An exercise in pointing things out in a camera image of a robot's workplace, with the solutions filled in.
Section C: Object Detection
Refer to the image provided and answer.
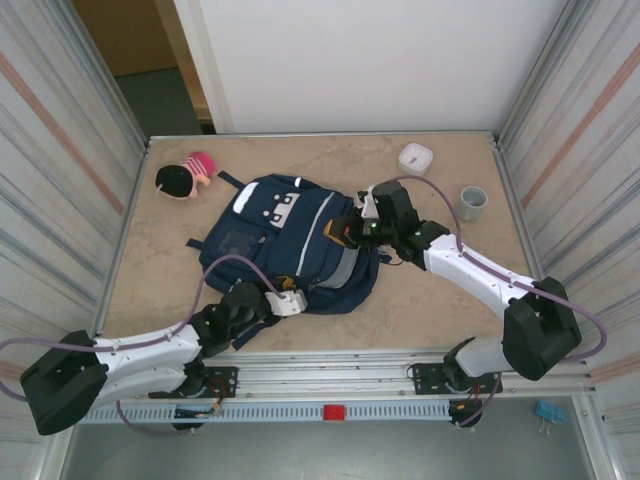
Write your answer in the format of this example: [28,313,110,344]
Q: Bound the navy blue backpack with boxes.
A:
[185,169,396,351]

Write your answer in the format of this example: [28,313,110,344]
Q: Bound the white square container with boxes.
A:
[398,142,435,177]

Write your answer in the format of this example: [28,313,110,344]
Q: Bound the grey cup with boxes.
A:
[459,185,489,222]

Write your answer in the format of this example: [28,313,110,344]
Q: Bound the plush doll with pink hat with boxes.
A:
[154,150,217,202]

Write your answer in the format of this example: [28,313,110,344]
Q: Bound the blue binder clip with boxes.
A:
[535,398,566,436]

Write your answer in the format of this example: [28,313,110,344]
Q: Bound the brown wooden door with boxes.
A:
[72,0,211,124]

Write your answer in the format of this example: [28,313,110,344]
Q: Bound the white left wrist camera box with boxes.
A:
[263,288,307,317]

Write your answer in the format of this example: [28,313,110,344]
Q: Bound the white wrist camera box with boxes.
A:
[353,187,381,221]
[263,288,307,317]

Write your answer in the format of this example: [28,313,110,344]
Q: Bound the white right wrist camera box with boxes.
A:
[353,187,381,221]

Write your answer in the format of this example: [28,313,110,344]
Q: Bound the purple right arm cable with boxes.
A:
[389,174,607,431]

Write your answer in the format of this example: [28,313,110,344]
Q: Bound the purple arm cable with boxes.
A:
[0,253,286,437]
[389,174,607,431]

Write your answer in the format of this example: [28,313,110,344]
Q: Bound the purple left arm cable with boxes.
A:
[0,253,286,437]

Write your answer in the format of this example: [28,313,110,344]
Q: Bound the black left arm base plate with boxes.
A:
[199,366,239,400]

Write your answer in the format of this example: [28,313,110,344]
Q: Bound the aluminium mounting rail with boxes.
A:
[89,349,599,404]

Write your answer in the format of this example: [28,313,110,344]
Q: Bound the slotted grey cable duct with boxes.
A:
[82,402,454,424]

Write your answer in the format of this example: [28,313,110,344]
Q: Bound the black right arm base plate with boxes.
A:
[410,362,504,397]

